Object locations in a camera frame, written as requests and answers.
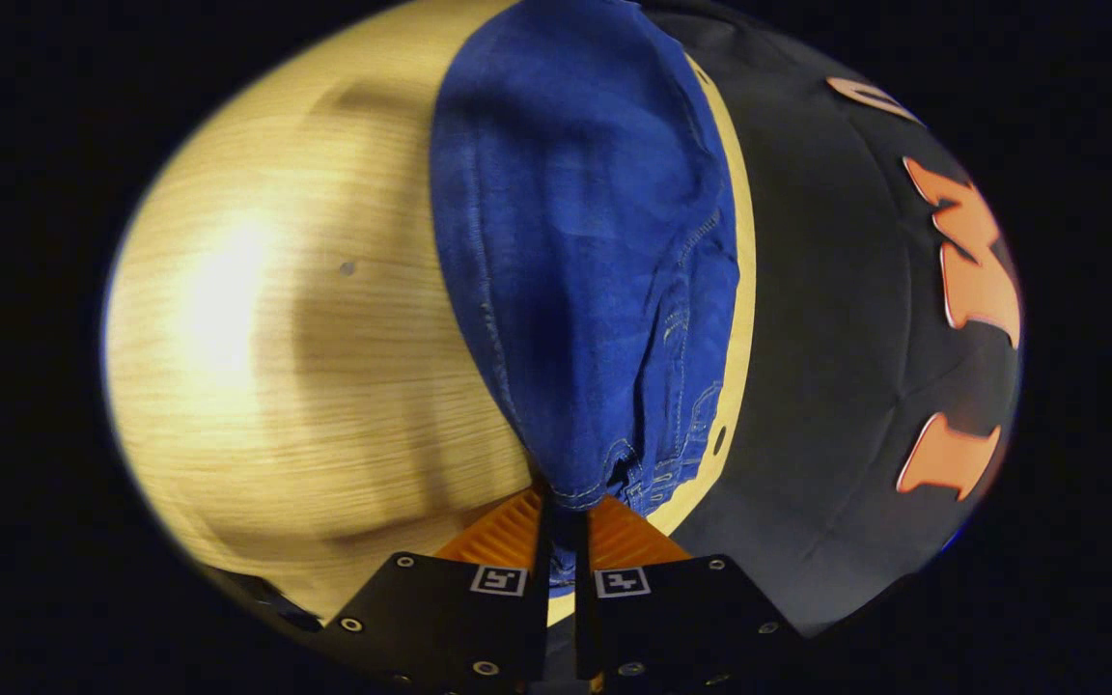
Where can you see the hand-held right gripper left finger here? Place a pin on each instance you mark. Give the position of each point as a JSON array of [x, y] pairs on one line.
[[459, 627]]

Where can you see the blue jeans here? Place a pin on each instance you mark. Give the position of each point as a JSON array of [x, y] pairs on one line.
[[575, 241]]

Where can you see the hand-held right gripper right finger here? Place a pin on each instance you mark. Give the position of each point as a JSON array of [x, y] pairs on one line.
[[672, 627]]

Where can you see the black backdrop cloth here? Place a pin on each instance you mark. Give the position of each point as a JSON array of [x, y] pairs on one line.
[[826, 338]]

